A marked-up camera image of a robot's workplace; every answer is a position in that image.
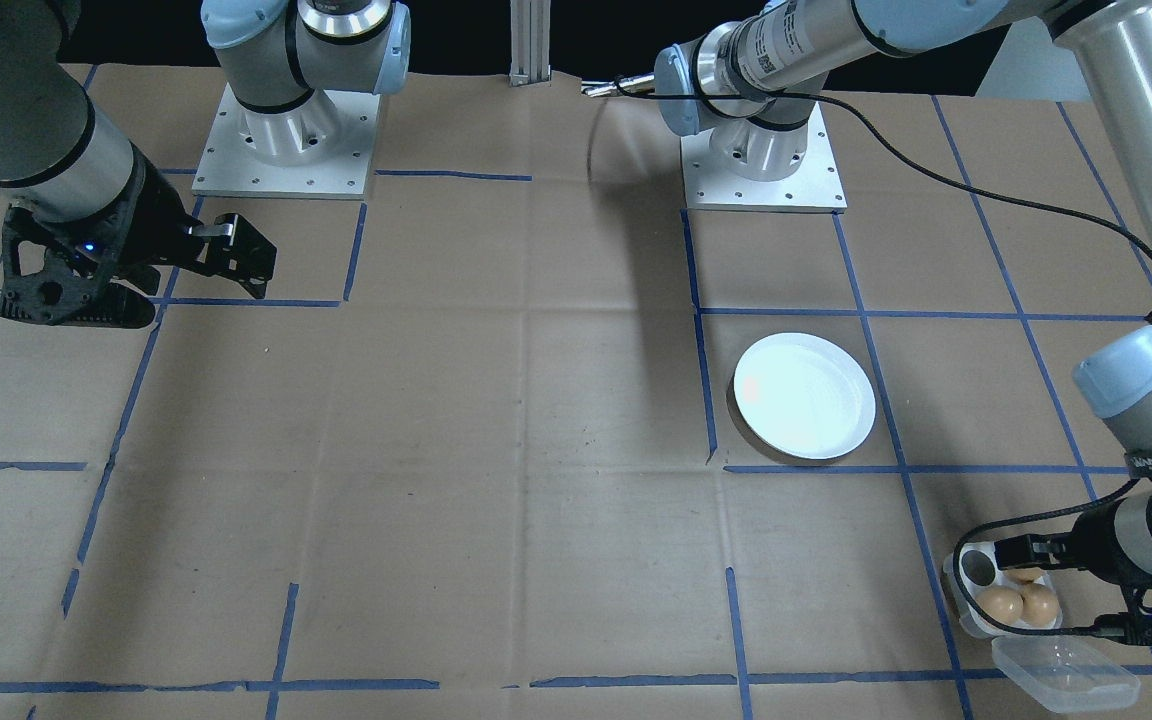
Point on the brown egg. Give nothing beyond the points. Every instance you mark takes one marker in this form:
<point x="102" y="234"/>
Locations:
<point x="1001" y="605"/>
<point x="1026" y="576"/>
<point x="1041" y="605"/>

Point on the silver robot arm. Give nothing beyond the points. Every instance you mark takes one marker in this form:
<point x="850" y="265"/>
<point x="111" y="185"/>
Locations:
<point x="26" y="120"/>
<point x="1136" y="150"/>

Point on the clear plastic egg box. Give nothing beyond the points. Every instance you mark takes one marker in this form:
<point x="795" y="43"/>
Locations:
<point x="1066" y="680"/>

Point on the white bowl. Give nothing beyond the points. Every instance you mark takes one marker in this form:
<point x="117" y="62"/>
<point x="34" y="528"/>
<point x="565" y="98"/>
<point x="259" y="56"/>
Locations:
<point x="806" y="400"/>

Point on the white square base plate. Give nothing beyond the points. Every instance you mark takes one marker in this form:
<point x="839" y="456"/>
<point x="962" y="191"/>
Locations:
<point x="726" y="195"/>
<point x="236" y="180"/>

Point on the aluminium upright frame bar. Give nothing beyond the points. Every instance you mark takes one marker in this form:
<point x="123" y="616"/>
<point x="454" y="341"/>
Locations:
<point x="531" y="45"/>

